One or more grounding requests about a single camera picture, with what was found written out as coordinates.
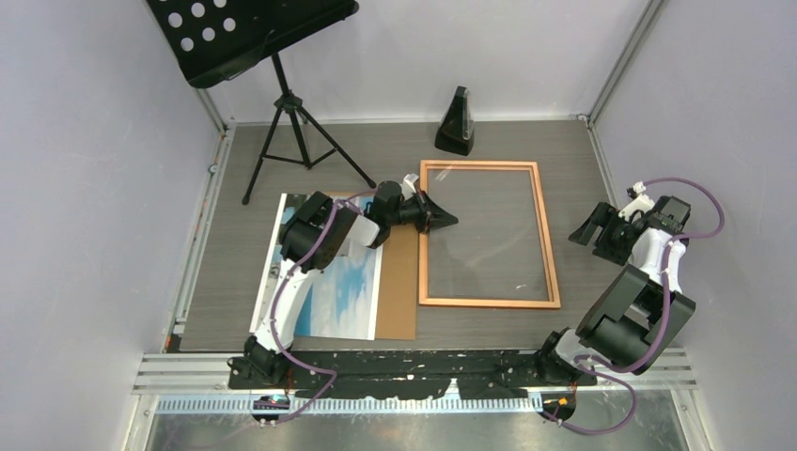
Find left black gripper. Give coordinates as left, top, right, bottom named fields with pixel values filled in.
left=387, top=189, right=458, bottom=236

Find clear acrylic sheet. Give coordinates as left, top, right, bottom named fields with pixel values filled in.
left=427, top=168, right=550, bottom=303

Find orange wooden picture frame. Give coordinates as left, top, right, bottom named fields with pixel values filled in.
left=418, top=160, right=561, bottom=309

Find building and sky photo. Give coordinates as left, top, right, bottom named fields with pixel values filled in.
left=249, top=194, right=383, bottom=340

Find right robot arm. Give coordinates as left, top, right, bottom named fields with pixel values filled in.
left=534, top=194, right=695, bottom=386

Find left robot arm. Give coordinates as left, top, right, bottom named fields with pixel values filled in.
left=227, top=174, right=459, bottom=389

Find black metronome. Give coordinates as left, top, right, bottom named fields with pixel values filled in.
left=434, top=86, right=475, bottom=156

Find brown cardboard backing board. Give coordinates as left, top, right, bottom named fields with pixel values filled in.
left=326, top=191, right=419, bottom=342

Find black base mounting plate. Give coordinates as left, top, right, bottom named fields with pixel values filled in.
left=227, top=350, right=597, bottom=400

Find black music stand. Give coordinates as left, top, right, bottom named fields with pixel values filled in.
left=147, top=0, right=377, bottom=204

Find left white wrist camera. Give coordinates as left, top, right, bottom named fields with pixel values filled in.
left=400, top=173, right=419, bottom=200

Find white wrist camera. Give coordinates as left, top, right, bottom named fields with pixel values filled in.
left=400, top=173, right=419, bottom=200
left=617, top=181, right=655, bottom=222

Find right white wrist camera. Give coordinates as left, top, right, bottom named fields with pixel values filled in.
left=617, top=181, right=655, bottom=222

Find white slotted cable duct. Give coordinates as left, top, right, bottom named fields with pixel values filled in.
left=155, top=393, right=543, bottom=415

